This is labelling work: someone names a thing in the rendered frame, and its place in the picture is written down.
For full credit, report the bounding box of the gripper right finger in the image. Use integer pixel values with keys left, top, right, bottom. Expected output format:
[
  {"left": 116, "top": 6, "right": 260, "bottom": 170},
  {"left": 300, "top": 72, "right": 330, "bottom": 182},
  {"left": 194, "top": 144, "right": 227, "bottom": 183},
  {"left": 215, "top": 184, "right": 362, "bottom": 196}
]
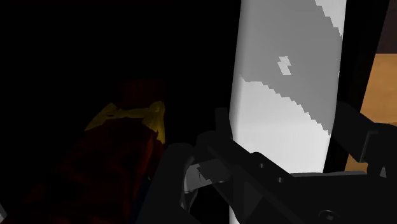
[{"left": 329, "top": 101, "right": 397, "bottom": 178}]

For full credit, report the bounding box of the dark red bottle yellow band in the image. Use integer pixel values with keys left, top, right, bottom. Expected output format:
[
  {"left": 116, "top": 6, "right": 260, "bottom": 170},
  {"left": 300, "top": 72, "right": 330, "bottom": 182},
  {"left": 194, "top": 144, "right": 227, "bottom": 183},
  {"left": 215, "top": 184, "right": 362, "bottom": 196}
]
[{"left": 0, "top": 79, "right": 167, "bottom": 224}]

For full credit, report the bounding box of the tall white cylinder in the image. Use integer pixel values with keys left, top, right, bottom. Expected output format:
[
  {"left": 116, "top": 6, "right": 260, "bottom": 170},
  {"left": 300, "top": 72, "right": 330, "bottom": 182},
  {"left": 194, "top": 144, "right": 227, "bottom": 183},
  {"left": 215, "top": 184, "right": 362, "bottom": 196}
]
[{"left": 228, "top": 0, "right": 347, "bottom": 224}]

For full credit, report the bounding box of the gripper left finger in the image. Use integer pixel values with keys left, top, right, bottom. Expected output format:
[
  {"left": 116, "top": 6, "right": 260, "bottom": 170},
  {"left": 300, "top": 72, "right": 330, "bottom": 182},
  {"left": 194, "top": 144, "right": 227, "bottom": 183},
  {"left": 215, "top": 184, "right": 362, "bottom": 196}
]
[{"left": 136, "top": 106, "right": 299, "bottom": 224}]

